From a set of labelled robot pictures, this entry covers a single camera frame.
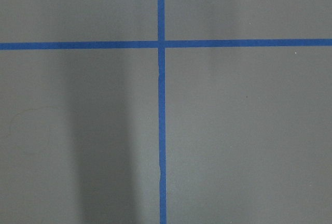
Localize blue tape grid lines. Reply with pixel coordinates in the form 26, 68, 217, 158
1, 0, 331, 223

